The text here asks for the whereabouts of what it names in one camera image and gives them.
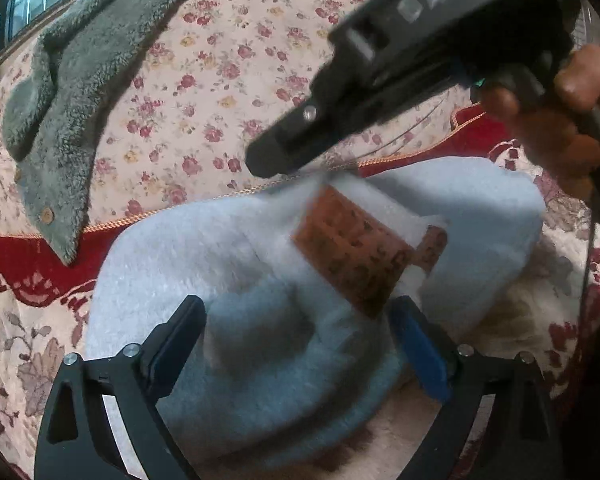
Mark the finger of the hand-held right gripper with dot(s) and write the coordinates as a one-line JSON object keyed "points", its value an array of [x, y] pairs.
{"points": [[300, 140]]}

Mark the light blue fleece pants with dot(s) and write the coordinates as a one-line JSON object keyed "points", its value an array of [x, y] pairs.
{"points": [[230, 260]]}

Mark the person's right hand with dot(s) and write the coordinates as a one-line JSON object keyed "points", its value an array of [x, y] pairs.
{"points": [[550, 140]]}

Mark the green fleece garment with buttons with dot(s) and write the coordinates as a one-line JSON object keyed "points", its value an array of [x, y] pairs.
{"points": [[90, 60]]}

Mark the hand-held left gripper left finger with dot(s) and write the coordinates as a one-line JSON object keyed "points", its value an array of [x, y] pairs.
{"points": [[172, 355]]}

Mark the cream floral quilt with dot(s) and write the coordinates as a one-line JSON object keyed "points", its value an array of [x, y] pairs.
{"points": [[205, 85]]}

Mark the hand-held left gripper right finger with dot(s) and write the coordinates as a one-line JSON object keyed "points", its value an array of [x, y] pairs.
{"points": [[420, 355]]}

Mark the red and cream plush blanket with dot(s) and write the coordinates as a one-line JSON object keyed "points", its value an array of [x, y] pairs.
{"points": [[20, 320]]}

